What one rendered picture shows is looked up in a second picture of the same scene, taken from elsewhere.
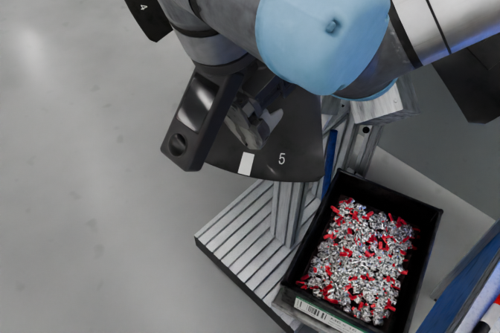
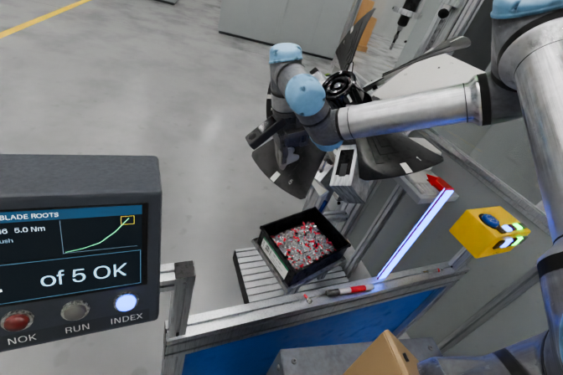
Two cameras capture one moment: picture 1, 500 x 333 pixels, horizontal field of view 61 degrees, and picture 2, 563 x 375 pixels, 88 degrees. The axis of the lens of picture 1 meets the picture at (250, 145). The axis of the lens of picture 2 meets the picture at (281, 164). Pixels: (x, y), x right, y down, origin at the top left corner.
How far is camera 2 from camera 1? 40 cm
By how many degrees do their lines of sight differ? 20
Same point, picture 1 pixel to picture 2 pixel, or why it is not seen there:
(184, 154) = (252, 139)
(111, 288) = (177, 252)
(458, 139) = not seen: hidden behind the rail
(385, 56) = (329, 126)
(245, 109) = (281, 137)
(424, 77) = (403, 230)
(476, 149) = not seen: hidden behind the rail
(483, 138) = not seen: hidden behind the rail
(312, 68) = (293, 98)
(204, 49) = (276, 102)
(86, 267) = (172, 235)
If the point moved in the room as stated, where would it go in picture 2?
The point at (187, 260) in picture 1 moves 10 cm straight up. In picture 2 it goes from (223, 262) to (225, 251)
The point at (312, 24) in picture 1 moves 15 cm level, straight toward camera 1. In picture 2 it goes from (298, 86) to (248, 100)
